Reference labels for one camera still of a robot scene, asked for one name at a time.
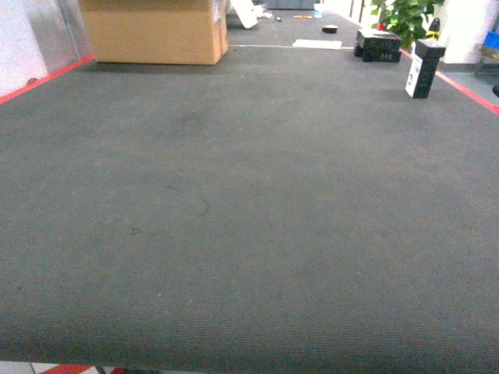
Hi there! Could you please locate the white flat board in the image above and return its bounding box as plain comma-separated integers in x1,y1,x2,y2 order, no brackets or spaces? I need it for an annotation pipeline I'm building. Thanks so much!
292,39,342,50

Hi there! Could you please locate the white foam piece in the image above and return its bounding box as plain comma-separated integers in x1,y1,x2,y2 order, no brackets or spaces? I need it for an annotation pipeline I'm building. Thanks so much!
229,0,258,29

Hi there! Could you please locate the large cardboard box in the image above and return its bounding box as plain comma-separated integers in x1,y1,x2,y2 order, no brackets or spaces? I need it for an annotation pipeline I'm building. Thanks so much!
80,0,228,65

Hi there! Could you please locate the flat black boxes stack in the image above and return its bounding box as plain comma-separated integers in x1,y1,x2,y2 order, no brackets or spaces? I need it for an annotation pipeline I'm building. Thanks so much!
354,28,402,63

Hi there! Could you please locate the upright black white box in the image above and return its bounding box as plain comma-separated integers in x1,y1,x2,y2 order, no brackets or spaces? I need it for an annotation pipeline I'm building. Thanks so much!
405,39,446,99

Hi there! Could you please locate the green potted plant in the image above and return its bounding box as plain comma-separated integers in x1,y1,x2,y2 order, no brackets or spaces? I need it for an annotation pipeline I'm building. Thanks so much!
369,0,444,51

